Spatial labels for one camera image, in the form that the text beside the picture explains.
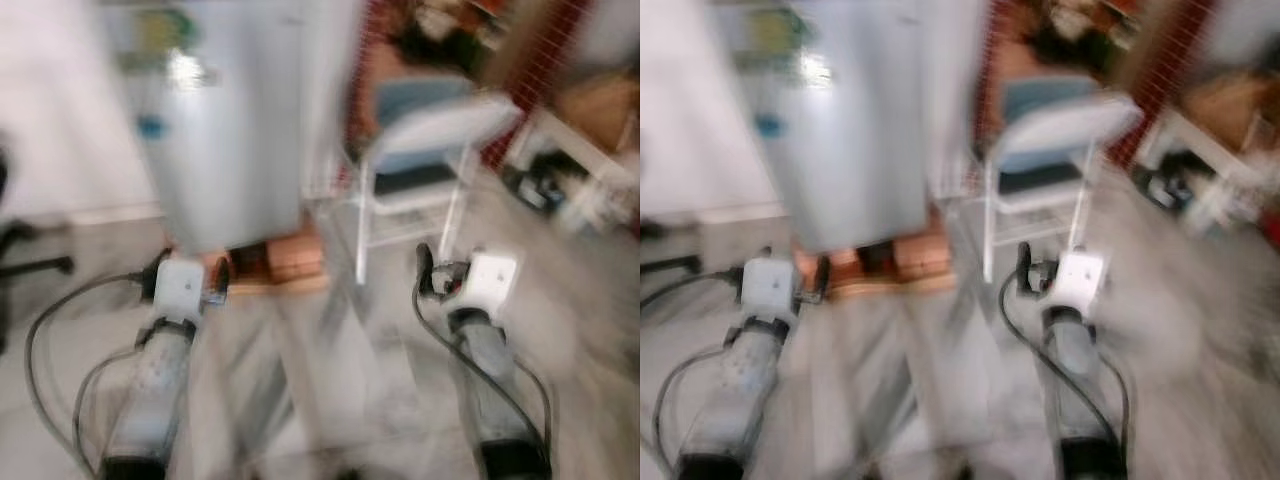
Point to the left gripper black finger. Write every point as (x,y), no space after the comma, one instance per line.
(222,278)
(821,278)

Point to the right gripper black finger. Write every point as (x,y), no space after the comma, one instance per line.
(1024,265)
(425,268)

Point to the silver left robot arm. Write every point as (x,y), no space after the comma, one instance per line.
(740,395)
(150,400)

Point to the blue fridge sticker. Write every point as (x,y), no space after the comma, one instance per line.
(769,127)
(150,127)

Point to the white fridge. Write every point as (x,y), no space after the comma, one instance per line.
(330,100)
(960,100)

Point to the green yellow fridge sticker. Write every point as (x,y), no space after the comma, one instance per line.
(165,30)
(775,30)

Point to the black bag with white label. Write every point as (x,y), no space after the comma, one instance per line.
(535,180)
(1165,180)

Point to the black office chair base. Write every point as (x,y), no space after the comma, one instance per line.
(665,265)
(30,266)

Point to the white folding chair blue seat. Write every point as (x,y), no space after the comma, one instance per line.
(440,125)
(1060,125)

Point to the white low table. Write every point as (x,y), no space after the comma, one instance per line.
(590,155)
(1200,140)

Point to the plain black bag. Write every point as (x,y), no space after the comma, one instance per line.
(1060,45)
(430,45)

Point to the brown cardboard box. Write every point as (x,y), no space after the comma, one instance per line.
(1230,105)
(600,110)

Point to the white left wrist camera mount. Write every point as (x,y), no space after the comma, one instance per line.
(180,288)
(770,288)

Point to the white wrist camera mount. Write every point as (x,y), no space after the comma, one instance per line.
(492,278)
(770,288)
(180,288)
(1082,278)

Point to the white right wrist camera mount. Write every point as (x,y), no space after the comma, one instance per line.
(492,278)
(1082,278)

